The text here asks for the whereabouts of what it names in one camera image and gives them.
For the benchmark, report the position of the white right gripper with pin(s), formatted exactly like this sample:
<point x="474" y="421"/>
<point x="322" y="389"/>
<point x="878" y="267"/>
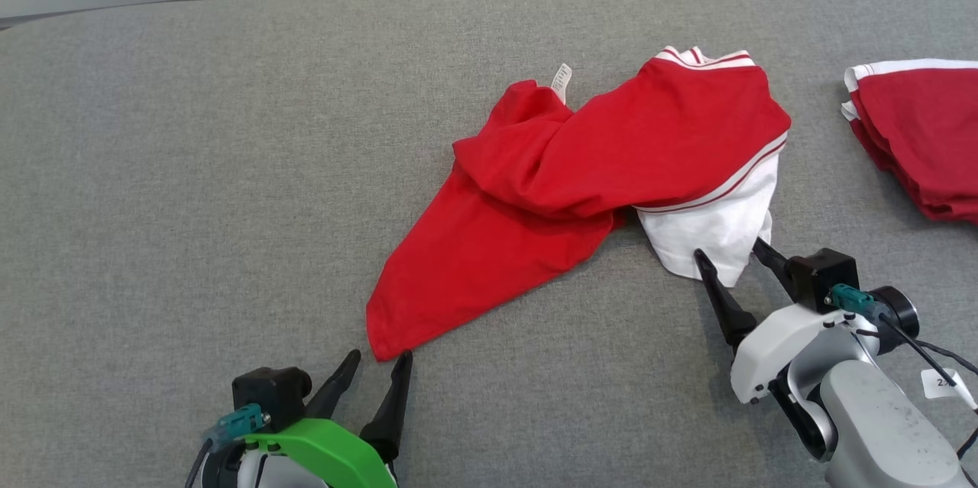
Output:
<point x="779" y="343"/>

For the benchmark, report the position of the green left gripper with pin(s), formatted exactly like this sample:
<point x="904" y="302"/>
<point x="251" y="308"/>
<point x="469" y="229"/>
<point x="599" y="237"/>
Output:
<point x="336" y="446"/>

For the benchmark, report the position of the red white jersey shirt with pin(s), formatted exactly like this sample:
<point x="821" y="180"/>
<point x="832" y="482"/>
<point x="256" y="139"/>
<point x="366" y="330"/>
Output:
<point x="611" y="144"/>

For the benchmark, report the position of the red white sports shorts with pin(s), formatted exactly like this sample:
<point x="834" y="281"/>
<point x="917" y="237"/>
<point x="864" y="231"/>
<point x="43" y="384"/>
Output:
<point x="924" y="137"/>

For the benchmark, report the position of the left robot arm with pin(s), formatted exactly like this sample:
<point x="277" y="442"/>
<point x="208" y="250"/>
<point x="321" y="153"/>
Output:
<point x="267" y="473"/>

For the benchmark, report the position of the grey fabric sofa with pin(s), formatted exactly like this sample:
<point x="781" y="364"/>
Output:
<point x="229" y="205"/>

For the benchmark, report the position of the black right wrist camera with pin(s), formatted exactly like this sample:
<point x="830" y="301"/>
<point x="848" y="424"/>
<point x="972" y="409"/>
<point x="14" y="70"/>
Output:
<point x="821" y="274"/>

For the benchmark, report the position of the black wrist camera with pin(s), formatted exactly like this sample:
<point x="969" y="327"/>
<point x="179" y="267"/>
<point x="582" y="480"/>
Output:
<point x="821" y="274"/>
<point x="267" y="392"/>

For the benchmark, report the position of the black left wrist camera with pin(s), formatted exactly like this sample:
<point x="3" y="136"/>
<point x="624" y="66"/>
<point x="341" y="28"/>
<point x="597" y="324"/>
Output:
<point x="267" y="392"/>

